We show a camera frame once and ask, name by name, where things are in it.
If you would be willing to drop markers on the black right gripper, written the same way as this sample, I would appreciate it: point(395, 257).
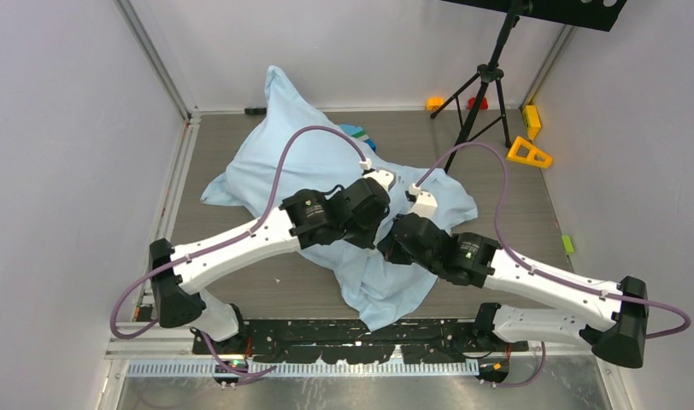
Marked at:
point(389, 245)

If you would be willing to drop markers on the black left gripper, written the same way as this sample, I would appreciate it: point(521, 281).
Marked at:
point(367, 241)

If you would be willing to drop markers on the light blue green pillowcase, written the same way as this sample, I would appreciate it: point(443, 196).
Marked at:
point(379, 291)

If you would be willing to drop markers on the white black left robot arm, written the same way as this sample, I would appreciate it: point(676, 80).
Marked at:
point(306, 219)

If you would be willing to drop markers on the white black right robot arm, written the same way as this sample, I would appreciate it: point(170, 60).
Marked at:
point(607, 317)

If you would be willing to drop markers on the blue green toy block stack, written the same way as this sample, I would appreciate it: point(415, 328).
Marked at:
point(358, 133)

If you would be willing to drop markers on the orange toy block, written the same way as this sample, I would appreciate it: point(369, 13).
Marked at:
point(434, 103)

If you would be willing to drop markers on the yellow triangular toy block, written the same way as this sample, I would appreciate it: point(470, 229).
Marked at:
point(524, 152)

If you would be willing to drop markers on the red toy block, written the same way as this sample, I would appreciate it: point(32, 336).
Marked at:
point(474, 101)

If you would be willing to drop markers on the lime green toy block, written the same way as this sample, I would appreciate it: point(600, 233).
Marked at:
point(568, 245)

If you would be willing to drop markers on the yellow rectangular toy block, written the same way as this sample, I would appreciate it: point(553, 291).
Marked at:
point(532, 121)

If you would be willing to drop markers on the black overhead panel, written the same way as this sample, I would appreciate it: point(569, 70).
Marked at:
point(595, 15)

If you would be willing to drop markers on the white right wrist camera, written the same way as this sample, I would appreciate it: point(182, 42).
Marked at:
point(423, 203)

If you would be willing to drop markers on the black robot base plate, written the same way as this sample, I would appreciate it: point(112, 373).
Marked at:
point(419, 341)

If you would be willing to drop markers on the small black wall clip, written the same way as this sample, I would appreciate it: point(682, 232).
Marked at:
point(255, 111)

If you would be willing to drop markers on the black camera tripod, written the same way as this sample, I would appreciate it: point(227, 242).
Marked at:
point(487, 74)

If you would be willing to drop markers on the white slotted cable duct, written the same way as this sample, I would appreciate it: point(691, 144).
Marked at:
point(209, 368)

